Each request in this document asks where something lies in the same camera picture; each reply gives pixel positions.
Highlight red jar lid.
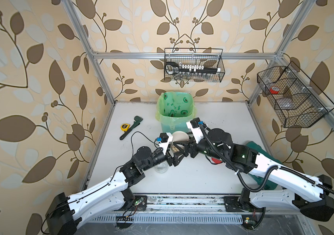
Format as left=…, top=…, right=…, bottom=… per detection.
left=212, top=158, right=222, bottom=164

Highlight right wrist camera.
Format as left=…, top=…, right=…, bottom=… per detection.
left=186, top=117, right=207, bottom=144

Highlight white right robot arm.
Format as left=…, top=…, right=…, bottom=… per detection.
left=173, top=128, right=334, bottom=222

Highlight beige lid jar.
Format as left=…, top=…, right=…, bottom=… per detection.
left=171, top=131, right=190, bottom=153
left=154, top=163, right=169, bottom=174

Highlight black wire basket wall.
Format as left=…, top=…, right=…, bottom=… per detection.
left=257, top=61, right=334, bottom=128
left=164, top=48, right=225, bottom=83

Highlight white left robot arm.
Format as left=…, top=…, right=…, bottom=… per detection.
left=41, top=146, right=188, bottom=235

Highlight black wire basket right wall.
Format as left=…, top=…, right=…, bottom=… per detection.
left=257, top=61, right=334, bottom=128

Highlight black socket set rail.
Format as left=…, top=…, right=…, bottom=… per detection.
left=164, top=62, right=221, bottom=75

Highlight black wire basket back wall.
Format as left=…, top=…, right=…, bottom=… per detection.
left=164, top=48, right=225, bottom=83

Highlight green bin with bag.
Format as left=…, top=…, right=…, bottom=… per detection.
left=156, top=92, right=196, bottom=133

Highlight red object in basket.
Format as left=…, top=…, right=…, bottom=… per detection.
left=269, top=86, right=280, bottom=95

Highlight yellow tape measure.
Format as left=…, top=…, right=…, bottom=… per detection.
left=121, top=123, right=130, bottom=132

